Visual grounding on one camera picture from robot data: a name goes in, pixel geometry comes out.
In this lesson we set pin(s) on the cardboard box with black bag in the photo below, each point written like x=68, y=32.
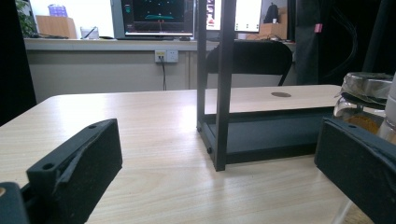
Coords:
x=274, y=29

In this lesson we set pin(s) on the silver lid spice jar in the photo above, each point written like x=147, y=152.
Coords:
x=364, y=84

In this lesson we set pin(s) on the brown cardboard box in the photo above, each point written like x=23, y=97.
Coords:
x=56, y=28

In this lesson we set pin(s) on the dark curtain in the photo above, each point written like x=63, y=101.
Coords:
x=379, y=31

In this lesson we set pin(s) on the pink tag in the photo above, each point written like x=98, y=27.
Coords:
x=318, y=28

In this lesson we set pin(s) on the computer monitor with white screen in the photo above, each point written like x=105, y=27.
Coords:
x=249, y=15

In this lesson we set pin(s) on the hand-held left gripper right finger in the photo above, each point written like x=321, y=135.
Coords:
x=358, y=168

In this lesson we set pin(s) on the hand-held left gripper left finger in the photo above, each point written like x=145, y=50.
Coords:
x=81, y=168

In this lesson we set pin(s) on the black metal shelf rack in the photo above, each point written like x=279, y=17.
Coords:
x=224, y=93

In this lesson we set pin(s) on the grey curtain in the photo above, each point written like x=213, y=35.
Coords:
x=306, y=46

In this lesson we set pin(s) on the clear cup with pen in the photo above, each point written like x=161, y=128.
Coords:
x=89, y=33

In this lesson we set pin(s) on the computer monitor with dark screen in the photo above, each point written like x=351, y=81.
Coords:
x=155, y=15

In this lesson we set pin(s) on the black curtain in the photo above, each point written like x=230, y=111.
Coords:
x=12, y=62

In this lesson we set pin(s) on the black folding chair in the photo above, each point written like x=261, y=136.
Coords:
x=258, y=57

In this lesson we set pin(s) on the green plant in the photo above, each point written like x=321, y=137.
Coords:
x=25, y=18

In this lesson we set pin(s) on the purple container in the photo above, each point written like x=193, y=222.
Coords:
x=58, y=11

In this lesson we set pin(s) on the white wall socket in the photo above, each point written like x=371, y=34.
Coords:
x=170, y=56

